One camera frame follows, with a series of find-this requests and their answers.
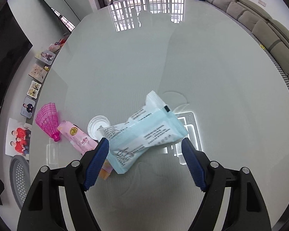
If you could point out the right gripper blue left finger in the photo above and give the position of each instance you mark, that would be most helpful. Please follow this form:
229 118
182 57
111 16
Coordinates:
93 162

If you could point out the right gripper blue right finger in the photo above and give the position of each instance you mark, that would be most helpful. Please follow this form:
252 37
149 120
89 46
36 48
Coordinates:
193 163

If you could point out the pink snack wrapper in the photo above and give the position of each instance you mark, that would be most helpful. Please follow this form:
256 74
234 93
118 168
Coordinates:
82 142

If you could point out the white round plastic lid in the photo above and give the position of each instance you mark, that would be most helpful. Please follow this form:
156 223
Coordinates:
95 124

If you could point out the light blue wet wipes pack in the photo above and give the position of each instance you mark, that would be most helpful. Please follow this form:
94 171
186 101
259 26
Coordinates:
152 125

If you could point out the pink plastic shuttlecock skirt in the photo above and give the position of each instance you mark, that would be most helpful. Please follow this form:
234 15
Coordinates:
47 121

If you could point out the grey perforated trash basket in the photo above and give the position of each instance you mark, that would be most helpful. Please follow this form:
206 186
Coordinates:
19 179

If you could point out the large family photo red shirts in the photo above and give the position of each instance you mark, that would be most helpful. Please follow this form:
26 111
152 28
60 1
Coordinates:
18 138

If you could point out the photo of man in black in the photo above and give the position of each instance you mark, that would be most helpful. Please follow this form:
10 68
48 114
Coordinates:
28 107

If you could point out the pink plush toy on shelf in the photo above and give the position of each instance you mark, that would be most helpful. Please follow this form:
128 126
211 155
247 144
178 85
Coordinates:
55 47

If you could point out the red package on shelf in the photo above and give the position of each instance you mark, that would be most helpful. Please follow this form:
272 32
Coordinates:
63 40

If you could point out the tall leaning mirror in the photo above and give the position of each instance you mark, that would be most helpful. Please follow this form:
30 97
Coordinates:
64 13

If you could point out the grey sectional sofa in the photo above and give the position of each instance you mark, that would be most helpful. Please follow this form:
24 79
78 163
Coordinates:
271 33

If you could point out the yellow collage photo frame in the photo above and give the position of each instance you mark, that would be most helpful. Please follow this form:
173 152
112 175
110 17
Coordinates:
33 90

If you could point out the beige baby photo frame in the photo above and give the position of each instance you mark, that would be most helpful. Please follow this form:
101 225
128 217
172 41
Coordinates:
38 73

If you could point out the photo frame woman portrait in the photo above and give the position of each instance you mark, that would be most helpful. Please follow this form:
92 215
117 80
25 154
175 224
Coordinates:
45 56

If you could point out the black wall television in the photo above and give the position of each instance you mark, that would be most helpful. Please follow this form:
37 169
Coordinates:
14 46

